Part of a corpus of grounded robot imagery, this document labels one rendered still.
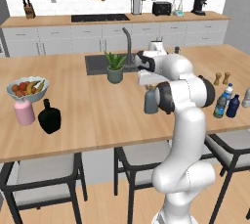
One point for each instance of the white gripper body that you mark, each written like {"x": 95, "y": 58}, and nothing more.
{"x": 149, "y": 78}

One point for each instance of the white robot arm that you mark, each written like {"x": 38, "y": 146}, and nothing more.
{"x": 185, "y": 126}

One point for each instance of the tray with clear bottles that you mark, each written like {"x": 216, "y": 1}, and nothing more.
{"x": 178, "y": 11}

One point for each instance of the green plant in grey pot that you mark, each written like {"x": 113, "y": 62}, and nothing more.
{"x": 115, "y": 73}

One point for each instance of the dark grey tap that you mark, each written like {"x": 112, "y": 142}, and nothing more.
{"x": 129, "y": 45}

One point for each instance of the small grey soap dispenser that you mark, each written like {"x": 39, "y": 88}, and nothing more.
{"x": 177, "y": 50}

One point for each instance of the dark grey sink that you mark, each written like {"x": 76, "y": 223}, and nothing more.
{"x": 96, "y": 65}

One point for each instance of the wooden salt shaker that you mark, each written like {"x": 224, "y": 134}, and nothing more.
{"x": 217, "y": 79}

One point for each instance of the black toaster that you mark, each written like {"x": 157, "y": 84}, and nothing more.
{"x": 161, "y": 8}

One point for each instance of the silver kettle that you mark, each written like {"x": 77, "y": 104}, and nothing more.
{"x": 136, "y": 4}

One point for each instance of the green plastic bottle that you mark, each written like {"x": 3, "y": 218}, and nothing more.
{"x": 219, "y": 107}

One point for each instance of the wooden pepper shaker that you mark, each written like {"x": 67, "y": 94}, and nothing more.
{"x": 226, "y": 79}

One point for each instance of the black hob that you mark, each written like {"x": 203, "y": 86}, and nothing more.
{"x": 99, "y": 17}

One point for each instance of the clear bottle with blue label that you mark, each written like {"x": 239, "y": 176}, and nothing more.
{"x": 229, "y": 91}

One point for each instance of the black stool with grey seat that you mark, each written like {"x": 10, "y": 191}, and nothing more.
{"x": 140, "y": 166}
{"x": 232, "y": 153}
{"x": 39, "y": 175}

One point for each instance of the dark blue bottle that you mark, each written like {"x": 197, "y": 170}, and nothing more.
{"x": 233, "y": 106}

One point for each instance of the black coffee machine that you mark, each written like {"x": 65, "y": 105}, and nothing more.
{"x": 199, "y": 3}

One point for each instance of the grey base cupboard run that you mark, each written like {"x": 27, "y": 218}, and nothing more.
{"x": 65, "y": 40}

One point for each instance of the pale grey bottle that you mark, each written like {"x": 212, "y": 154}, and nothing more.
{"x": 246, "y": 99}

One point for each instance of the black glass bottle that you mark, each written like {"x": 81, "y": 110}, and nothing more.
{"x": 50, "y": 119}

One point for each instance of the yellow banana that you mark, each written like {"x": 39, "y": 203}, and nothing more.
{"x": 32, "y": 86}

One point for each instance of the white fruit bowl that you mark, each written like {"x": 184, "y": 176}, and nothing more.
{"x": 32, "y": 96}

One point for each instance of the wooden knife block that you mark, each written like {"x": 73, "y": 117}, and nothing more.
{"x": 30, "y": 11}

